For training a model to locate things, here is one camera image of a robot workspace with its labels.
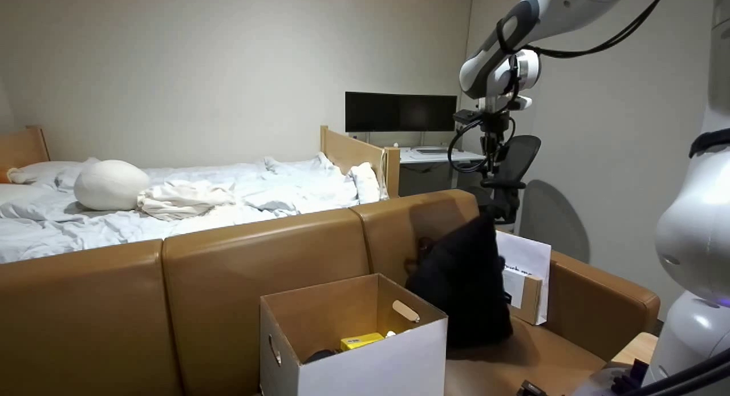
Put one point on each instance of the black item in box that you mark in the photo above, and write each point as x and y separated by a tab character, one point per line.
320	355

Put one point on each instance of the brown leather couch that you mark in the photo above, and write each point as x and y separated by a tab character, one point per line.
228	270

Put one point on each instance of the white desk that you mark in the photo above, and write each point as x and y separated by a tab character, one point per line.
433	156

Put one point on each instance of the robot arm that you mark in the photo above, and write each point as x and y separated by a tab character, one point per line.
693	236

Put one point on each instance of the wooden bed frame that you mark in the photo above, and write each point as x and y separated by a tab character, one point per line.
353	150

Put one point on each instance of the black office chair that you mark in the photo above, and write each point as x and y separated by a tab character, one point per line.
516	153

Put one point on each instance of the small white pillow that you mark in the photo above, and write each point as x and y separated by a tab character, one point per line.
365	182

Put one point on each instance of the brown cardboard package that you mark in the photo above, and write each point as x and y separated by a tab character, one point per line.
527	296

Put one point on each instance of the white duvet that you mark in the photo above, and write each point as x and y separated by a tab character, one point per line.
285	190

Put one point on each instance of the small yellow box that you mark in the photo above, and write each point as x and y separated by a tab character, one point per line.
360	341

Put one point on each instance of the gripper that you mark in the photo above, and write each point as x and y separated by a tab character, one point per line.
495	123

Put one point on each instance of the white paper bag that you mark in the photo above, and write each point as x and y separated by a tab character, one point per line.
527	250

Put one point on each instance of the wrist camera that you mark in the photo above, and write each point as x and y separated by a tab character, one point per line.
467	116

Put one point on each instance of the white open cardboard box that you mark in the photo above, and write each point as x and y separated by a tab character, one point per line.
376	367

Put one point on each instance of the row of monitors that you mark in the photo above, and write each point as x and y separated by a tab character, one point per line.
399	112

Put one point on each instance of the flat white pillow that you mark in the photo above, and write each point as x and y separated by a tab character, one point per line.
45	170

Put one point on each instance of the round white pillow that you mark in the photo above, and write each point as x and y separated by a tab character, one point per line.
109	185

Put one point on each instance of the black clamp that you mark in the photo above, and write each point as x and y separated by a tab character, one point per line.
630	379

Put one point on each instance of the crumpled cream cloth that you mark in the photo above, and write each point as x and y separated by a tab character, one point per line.
182	199

